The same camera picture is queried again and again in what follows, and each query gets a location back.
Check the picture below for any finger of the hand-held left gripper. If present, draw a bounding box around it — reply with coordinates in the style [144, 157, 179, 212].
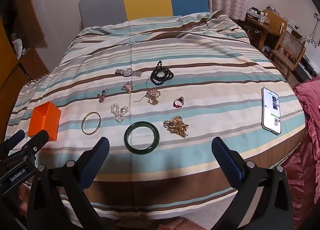
[0, 130, 25, 159]
[7, 130, 49, 164]

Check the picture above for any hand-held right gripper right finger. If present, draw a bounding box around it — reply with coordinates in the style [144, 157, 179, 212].
[211, 136, 293, 230]

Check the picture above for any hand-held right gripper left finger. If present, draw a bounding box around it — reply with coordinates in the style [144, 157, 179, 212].
[26, 136, 110, 230]

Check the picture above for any orange box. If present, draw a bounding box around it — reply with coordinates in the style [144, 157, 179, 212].
[27, 101, 62, 142]

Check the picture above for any green jade bangle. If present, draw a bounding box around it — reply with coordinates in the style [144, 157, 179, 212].
[124, 121, 160, 155]

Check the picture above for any thin pale bangle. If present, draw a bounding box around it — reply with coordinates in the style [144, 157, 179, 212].
[81, 112, 102, 136]

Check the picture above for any pearl bracelet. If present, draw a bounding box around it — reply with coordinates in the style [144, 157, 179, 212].
[111, 103, 129, 123]

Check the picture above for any chunky gold chain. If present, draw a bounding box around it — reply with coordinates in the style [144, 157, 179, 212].
[164, 115, 190, 139]

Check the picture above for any dark gem bracelet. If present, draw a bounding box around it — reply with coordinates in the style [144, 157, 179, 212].
[97, 88, 110, 103]

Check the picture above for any ring with red thread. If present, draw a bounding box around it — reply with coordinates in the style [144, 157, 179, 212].
[172, 96, 186, 108]

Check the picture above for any crystal brooch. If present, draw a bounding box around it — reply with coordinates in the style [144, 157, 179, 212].
[121, 81, 135, 94]

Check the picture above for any thin gold necklace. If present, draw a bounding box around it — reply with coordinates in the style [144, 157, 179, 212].
[134, 90, 162, 106]

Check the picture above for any person's left hand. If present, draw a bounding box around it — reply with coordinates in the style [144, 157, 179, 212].
[18, 183, 30, 217]

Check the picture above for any smartphone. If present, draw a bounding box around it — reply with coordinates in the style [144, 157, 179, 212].
[261, 87, 282, 135]

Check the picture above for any pink ruffled blanket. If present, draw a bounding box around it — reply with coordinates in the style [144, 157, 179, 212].
[282, 76, 320, 230]

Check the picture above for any striped duvet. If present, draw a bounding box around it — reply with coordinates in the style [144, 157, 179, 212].
[5, 10, 307, 223]

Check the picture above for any silver wristwatch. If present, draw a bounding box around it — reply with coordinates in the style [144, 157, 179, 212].
[115, 68, 142, 78]

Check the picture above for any wooden cane chair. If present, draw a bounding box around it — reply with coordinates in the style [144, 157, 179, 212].
[270, 30, 307, 78]

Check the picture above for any wooden side cabinet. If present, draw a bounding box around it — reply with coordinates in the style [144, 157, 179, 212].
[244, 8, 288, 51]

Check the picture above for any grey yellow blue headboard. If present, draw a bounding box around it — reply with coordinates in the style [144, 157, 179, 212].
[79, 0, 209, 27]

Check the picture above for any black bead necklace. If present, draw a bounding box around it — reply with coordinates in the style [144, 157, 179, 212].
[146, 62, 175, 88]

